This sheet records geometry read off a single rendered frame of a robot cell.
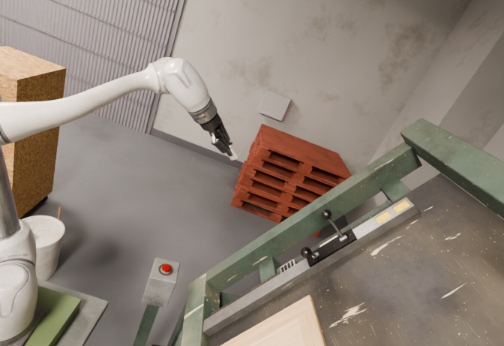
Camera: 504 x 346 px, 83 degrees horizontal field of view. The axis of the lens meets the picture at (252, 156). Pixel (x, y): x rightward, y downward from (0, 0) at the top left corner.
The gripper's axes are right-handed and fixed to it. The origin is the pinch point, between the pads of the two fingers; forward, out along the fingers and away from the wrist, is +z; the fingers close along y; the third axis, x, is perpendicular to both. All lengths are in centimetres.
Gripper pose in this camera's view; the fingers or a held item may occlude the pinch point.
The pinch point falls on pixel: (231, 152)
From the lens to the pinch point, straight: 112.3
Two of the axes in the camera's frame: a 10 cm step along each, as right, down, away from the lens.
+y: -0.3, 7.5, -6.6
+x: 9.3, -2.2, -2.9
